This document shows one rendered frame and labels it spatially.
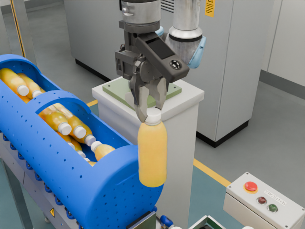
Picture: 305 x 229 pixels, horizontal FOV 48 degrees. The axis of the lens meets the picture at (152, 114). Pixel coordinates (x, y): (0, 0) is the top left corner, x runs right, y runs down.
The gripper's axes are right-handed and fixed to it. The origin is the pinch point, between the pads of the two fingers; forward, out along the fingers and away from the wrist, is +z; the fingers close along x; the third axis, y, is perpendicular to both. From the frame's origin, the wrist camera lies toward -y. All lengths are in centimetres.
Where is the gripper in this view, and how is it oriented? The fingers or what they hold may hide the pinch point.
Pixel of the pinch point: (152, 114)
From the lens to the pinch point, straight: 76.2
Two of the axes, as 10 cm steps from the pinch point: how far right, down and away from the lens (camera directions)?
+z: 0.3, 8.7, 4.9
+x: -7.3, 3.6, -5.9
